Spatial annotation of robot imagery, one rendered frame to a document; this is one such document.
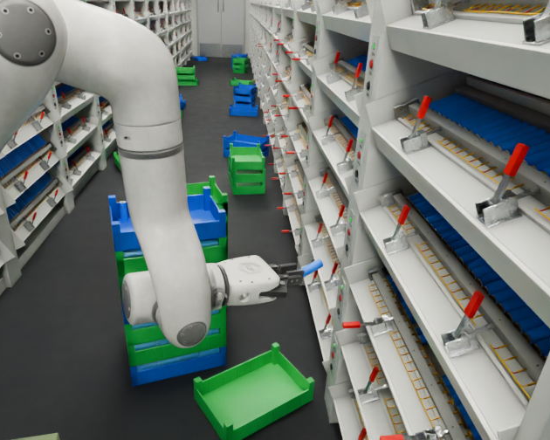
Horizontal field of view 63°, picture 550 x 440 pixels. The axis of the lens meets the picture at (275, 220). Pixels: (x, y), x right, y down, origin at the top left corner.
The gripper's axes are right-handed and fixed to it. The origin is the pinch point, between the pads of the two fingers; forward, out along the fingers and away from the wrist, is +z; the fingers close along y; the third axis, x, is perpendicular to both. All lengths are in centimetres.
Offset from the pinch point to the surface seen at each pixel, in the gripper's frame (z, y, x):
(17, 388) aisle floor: -48, 60, 68
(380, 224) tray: 19.0, -1.8, -10.2
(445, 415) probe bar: 8.6, -34.3, 6.5
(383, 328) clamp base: 16.8, -12.0, 8.2
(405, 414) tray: 7.2, -28.8, 11.1
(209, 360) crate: 6, 41, 57
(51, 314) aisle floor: -35, 93, 67
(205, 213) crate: 6, 57, 12
